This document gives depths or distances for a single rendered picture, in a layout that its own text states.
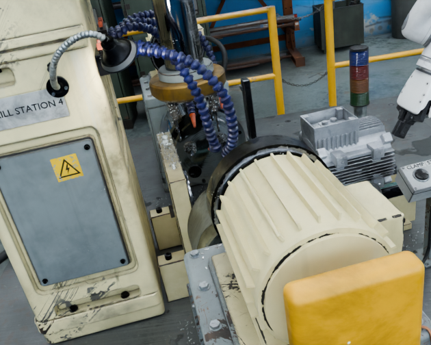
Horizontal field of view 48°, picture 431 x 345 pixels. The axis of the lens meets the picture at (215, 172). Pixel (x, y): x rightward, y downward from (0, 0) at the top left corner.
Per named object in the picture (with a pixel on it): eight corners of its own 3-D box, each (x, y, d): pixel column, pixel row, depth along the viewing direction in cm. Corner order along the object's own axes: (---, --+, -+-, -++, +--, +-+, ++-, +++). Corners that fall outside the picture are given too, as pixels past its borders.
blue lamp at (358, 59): (354, 68, 150) (354, 53, 148) (345, 63, 155) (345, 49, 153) (372, 64, 150) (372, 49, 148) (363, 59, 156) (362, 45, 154)
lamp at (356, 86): (355, 95, 154) (354, 81, 152) (346, 90, 159) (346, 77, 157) (372, 91, 155) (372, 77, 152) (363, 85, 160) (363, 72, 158)
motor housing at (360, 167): (325, 213, 126) (321, 148, 117) (299, 180, 143) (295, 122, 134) (395, 194, 128) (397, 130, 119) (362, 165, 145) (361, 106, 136)
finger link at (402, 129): (422, 118, 120) (409, 142, 122) (414, 114, 123) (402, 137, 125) (412, 115, 119) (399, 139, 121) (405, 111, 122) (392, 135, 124)
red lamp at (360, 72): (354, 81, 152) (354, 68, 150) (346, 77, 157) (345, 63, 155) (372, 77, 152) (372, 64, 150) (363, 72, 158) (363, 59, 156)
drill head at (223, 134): (178, 206, 142) (160, 129, 130) (163, 151, 178) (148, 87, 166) (258, 186, 145) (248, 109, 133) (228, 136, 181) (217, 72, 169)
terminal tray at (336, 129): (316, 155, 123) (314, 129, 119) (301, 139, 132) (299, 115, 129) (360, 144, 124) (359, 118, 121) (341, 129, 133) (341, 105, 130)
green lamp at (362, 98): (355, 108, 156) (355, 95, 154) (347, 102, 161) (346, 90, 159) (372, 104, 157) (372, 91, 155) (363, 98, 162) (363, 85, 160)
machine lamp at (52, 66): (44, 118, 81) (18, 44, 75) (50, 98, 90) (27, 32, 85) (148, 96, 83) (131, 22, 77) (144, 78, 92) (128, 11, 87)
